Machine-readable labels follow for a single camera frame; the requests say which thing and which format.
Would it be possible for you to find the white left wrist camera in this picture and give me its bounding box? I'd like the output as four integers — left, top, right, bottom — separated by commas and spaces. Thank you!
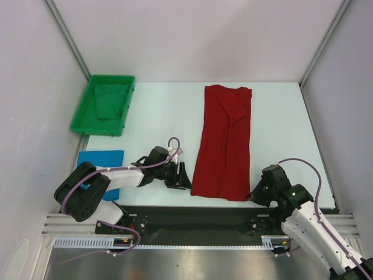
167, 146, 184, 164

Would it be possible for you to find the green plastic tray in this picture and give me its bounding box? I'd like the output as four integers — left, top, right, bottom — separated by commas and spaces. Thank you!
70, 75, 135, 137

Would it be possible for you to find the aluminium frame rail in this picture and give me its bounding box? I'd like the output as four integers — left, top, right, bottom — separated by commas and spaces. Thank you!
40, 212, 101, 237

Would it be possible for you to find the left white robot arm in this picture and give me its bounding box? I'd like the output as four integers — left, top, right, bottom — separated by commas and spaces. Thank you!
54, 146, 193, 233

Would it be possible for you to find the right white cable duct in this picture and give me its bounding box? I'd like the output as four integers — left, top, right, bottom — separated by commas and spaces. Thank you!
261, 235, 291, 250

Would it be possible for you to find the red t shirt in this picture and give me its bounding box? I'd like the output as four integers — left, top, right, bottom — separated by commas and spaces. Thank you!
191, 85, 252, 201

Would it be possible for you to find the black table edge rail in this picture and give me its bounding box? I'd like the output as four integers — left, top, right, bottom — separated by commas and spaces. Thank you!
124, 206, 273, 246

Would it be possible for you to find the white cable duct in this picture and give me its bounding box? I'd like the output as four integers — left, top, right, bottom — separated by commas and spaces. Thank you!
261, 235, 291, 250
54, 237, 133, 249

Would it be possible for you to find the aluminium corner post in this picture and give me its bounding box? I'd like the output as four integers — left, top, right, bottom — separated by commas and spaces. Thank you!
299, 0, 355, 87
42, 0, 91, 81

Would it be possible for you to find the right aluminium corner post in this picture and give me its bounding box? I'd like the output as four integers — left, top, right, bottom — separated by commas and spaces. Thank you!
299, 0, 355, 87

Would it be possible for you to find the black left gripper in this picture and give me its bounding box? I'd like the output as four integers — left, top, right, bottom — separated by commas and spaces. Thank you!
154, 162, 193, 190

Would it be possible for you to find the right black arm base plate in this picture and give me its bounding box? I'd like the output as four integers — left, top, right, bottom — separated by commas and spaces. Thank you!
249, 215, 286, 236

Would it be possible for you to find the blue folded t shirt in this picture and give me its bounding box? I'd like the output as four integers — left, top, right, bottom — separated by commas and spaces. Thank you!
76, 149, 125, 202

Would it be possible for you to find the green folded t shirt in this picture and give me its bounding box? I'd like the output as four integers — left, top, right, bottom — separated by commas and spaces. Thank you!
94, 83, 129, 120

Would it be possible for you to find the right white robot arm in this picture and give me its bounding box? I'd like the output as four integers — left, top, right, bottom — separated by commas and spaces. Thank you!
249, 164, 372, 279

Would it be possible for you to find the left aluminium corner post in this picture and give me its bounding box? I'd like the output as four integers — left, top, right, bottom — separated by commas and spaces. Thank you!
42, 0, 91, 81

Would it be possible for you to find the left white cable duct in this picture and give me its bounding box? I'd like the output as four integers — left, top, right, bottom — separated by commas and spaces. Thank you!
54, 237, 133, 249

